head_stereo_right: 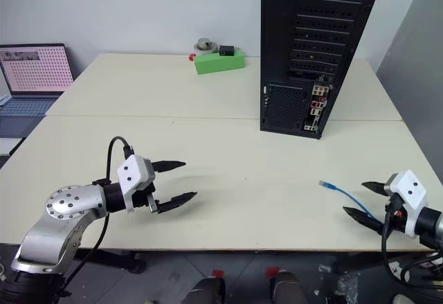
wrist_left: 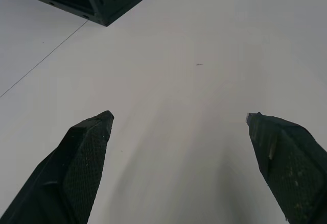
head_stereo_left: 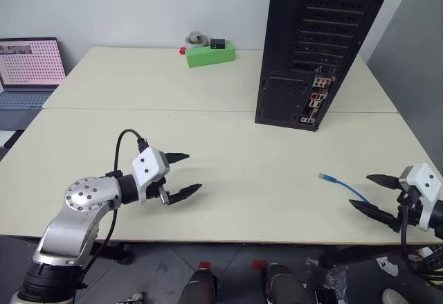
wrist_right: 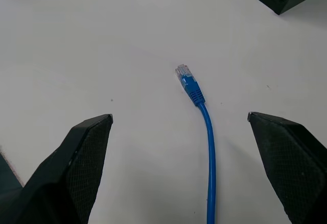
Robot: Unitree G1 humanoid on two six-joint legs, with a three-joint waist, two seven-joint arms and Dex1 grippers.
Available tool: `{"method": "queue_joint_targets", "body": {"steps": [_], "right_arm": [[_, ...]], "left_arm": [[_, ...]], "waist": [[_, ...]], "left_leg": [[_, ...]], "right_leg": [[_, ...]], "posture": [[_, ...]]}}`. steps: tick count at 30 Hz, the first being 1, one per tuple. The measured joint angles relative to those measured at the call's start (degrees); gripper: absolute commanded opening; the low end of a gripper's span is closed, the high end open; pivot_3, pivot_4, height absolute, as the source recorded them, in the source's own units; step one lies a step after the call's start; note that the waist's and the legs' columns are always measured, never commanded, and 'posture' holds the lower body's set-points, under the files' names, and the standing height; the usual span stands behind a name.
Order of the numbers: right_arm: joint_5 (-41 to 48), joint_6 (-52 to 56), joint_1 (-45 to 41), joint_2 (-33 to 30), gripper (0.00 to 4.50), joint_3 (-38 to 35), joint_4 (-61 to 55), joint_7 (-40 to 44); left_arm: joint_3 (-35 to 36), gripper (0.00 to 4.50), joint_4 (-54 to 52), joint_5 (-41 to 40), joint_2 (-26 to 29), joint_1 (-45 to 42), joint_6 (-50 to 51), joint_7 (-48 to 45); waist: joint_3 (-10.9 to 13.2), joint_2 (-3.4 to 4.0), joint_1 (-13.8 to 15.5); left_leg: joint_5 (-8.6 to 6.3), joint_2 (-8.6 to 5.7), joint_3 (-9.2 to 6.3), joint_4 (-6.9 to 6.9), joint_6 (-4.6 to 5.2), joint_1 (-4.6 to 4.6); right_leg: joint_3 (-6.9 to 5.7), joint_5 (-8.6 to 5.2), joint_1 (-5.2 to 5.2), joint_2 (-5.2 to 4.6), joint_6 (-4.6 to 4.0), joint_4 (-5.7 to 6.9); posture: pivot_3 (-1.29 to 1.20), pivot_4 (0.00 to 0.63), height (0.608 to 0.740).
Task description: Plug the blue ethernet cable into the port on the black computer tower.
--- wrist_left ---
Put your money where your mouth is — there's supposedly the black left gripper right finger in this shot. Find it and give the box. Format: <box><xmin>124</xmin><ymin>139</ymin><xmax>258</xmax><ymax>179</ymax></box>
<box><xmin>244</xmin><ymin>112</ymin><xmax>327</xmax><ymax>224</ymax></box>

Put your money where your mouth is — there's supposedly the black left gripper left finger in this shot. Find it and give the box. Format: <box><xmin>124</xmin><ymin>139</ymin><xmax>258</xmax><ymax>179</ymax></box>
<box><xmin>0</xmin><ymin>110</ymin><xmax>115</xmax><ymax>224</ymax></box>

